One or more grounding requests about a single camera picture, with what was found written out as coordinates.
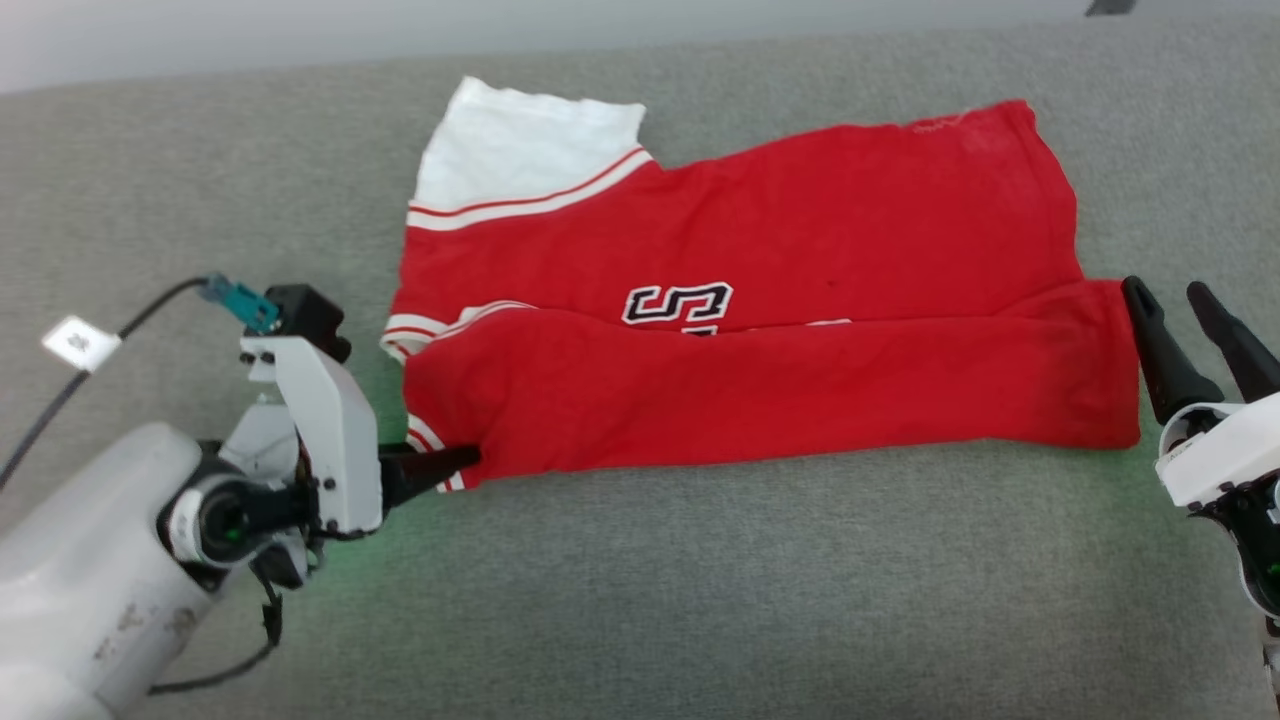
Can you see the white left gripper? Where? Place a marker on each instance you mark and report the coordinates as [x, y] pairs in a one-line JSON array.
[[330, 440]]

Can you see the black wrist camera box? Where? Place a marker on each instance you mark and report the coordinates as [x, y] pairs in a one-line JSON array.
[[310, 320]]

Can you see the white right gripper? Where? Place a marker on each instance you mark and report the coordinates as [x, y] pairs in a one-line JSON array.
[[1225, 450]]

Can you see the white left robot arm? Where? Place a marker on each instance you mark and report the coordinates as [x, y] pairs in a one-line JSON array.
[[90, 580]]

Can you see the red and white sports jersey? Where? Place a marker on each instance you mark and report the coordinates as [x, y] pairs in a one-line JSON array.
[[800, 390]]

